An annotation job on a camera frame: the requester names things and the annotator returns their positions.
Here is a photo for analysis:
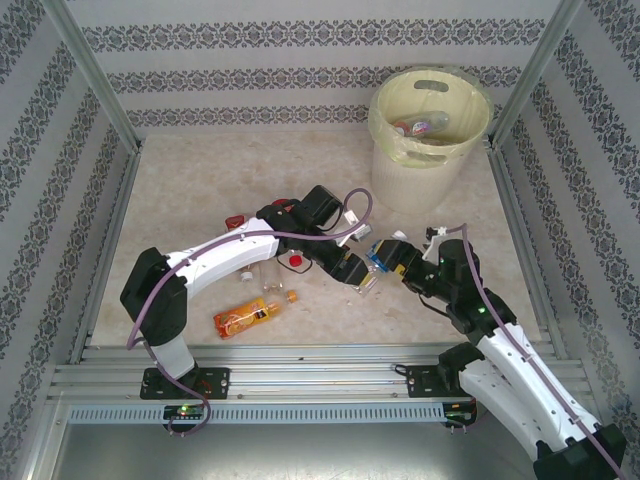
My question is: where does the blue label bottle white cap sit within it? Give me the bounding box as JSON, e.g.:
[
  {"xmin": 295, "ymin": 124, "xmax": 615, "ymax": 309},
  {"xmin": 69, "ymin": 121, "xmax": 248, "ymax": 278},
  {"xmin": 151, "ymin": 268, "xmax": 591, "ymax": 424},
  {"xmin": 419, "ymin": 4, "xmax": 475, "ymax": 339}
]
[{"xmin": 358, "ymin": 228, "xmax": 407, "ymax": 297}]

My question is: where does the bluish clear bottle white cap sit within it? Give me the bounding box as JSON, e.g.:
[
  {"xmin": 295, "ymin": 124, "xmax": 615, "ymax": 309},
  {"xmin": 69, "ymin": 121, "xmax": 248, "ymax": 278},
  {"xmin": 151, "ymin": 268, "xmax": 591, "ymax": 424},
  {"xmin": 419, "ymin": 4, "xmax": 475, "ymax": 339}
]
[{"xmin": 394, "ymin": 109, "xmax": 451, "ymax": 140}]

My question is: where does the cream plastic bin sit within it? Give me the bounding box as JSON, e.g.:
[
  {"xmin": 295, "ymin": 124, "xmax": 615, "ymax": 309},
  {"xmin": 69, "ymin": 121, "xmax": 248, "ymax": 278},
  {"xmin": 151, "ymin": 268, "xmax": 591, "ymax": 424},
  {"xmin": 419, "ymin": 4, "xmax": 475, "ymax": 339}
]
[{"xmin": 369, "ymin": 63, "xmax": 495, "ymax": 216}]

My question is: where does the orange juice bottle orange cap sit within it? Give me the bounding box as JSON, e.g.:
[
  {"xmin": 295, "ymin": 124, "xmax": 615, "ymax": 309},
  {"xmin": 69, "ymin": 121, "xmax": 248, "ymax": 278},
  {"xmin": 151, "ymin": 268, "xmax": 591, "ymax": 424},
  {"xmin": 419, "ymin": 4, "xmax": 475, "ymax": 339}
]
[{"xmin": 213, "ymin": 289, "xmax": 300, "ymax": 341}]

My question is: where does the grey metal bottom panel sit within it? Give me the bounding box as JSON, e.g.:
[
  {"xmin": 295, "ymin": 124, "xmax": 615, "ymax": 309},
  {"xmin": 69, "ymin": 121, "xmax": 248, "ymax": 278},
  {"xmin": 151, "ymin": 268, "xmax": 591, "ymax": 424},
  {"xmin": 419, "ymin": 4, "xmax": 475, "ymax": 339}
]
[{"xmin": 49, "ymin": 424, "xmax": 594, "ymax": 480}]

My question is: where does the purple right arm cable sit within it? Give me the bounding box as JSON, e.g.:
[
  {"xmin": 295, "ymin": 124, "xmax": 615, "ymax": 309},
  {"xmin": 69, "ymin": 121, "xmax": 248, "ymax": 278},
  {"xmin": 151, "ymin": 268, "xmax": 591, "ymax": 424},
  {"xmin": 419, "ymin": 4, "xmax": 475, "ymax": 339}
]
[{"xmin": 446, "ymin": 223, "xmax": 626, "ymax": 476}]

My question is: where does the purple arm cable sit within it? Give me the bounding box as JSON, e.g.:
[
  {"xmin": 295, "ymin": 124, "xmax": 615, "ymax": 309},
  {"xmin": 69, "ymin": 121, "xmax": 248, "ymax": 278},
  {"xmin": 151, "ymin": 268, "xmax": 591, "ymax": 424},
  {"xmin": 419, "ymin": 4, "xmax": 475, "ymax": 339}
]
[
  {"xmin": 446, "ymin": 223, "xmax": 626, "ymax": 476},
  {"xmin": 126, "ymin": 188, "xmax": 375, "ymax": 437}
]

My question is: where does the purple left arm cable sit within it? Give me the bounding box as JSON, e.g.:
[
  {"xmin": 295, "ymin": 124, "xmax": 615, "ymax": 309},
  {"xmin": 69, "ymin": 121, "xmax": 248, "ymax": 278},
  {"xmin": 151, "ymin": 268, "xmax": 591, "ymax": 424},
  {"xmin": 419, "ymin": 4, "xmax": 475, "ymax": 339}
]
[{"xmin": 126, "ymin": 188, "xmax": 375, "ymax": 437}]

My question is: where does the aluminium right side rail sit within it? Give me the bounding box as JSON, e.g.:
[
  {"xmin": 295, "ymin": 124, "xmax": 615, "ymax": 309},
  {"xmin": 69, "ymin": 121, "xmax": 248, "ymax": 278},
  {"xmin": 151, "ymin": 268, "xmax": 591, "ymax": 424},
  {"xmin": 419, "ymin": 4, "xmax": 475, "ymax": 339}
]
[{"xmin": 485, "ymin": 142, "xmax": 570, "ymax": 362}]

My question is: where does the aluminium rail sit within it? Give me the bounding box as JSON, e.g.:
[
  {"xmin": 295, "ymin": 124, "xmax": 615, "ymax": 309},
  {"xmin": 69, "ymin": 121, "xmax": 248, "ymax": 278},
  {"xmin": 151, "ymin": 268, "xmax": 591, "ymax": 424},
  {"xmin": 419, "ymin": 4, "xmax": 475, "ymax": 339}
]
[
  {"xmin": 485, "ymin": 142, "xmax": 570, "ymax": 362},
  {"xmin": 68, "ymin": 142, "xmax": 146, "ymax": 365},
  {"xmin": 47, "ymin": 343, "xmax": 591, "ymax": 401}
]

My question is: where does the aluminium front rail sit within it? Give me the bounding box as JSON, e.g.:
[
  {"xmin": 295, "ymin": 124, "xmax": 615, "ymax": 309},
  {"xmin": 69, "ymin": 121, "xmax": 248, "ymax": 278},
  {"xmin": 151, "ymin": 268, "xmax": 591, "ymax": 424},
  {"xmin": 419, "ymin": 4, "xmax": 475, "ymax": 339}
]
[{"xmin": 47, "ymin": 343, "xmax": 591, "ymax": 401}]

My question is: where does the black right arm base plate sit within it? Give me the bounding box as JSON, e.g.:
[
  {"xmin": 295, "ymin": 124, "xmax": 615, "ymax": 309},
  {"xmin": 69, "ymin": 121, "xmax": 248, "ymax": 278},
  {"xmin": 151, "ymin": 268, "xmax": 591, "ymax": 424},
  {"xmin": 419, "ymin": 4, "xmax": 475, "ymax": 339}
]
[{"xmin": 402, "ymin": 363, "xmax": 481, "ymax": 400}]

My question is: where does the grey slotted cable duct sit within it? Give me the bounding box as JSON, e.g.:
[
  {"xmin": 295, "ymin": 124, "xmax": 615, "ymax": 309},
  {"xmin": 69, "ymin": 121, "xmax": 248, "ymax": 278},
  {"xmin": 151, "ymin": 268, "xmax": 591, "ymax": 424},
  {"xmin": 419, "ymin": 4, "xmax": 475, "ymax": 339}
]
[{"xmin": 66, "ymin": 402, "xmax": 447, "ymax": 426}]

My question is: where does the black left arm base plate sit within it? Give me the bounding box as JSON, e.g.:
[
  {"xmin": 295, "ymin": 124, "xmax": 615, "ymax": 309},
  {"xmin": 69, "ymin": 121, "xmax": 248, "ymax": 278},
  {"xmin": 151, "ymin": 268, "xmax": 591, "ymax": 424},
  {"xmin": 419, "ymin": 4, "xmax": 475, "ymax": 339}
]
[{"xmin": 139, "ymin": 366, "xmax": 232, "ymax": 401}]

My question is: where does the aluminium right frame post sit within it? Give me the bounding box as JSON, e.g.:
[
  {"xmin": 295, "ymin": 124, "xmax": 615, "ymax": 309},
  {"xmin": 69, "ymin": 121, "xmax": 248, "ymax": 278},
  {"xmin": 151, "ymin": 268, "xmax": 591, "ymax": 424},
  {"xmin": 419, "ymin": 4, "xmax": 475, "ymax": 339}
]
[{"xmin": 485, "ymin": 0, "xmax": 585, "ymax": 151}]

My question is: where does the aluminium frame post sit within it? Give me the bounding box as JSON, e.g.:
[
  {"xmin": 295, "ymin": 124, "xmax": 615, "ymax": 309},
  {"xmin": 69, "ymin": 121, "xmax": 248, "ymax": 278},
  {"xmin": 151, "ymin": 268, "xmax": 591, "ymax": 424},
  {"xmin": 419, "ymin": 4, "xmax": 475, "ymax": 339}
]
[
  {"xmin": 39, "ymin": 0, "xmax": 146, "ymax": 151},
  {"xmin": 485, "ymin": 0, "xmax": 585, "ymax": 151}
]

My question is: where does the aluminium left side rail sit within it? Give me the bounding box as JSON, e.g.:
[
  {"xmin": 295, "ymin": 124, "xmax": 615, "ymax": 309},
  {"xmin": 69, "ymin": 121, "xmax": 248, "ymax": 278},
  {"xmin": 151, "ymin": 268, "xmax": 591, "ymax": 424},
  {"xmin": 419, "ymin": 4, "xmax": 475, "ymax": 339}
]
[{"xmin": 68, "ymin": 142, "xmax": 146, "ymax": 365}]

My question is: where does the aluminium left frame post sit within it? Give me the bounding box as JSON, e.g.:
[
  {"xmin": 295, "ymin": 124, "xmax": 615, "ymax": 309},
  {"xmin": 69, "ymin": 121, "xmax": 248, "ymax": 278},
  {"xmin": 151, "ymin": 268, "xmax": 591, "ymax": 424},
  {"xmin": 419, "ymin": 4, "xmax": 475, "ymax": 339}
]
[{"xmin": 39, "ymin": 0, "xmax": 146, "ymax": 151}]

